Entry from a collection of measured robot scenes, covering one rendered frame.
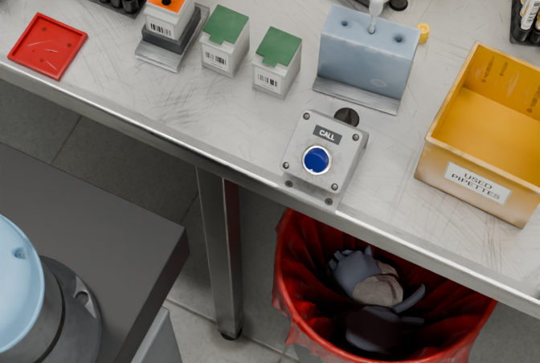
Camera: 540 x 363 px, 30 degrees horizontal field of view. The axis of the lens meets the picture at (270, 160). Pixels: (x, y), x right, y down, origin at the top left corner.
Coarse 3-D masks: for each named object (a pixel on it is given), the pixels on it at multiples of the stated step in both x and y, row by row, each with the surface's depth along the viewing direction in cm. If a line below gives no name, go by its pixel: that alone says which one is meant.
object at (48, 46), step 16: (32, 32) 118; (48, 32) 118; (64, 32) 118; (80, 32) 117; (16, 48) 117; (32, 48) 117; (48, 48) 117; (64, 48) 117; (32, 64) 116; (48, 64) 116; (64, 64) 116
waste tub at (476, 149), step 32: (480, 64) 110; (512, 64) 107; (448, 96) 104; (480, 96) 114; (512, 96) 112; (448, 128) 113; (480, 128) 113; (512, 128) 113; (448, 160) 104; (480, 160) 101; (512, 160) 111; (448, 192) 110; (480, 192) 106; (512, 192) 103; (512, 224) 109
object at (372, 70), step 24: (336, 24) 108; (360, 24) 108; (384, 24) 108; (336, 48) 109; (360, 48) 107; (384, 48) 106; (408, 48) 106; (336, 72) 113; (360, 72) 111; (384, 72) 110; (408, 72) 109; (336, 96) 115; (360, 96) 114; (384, 96) 114
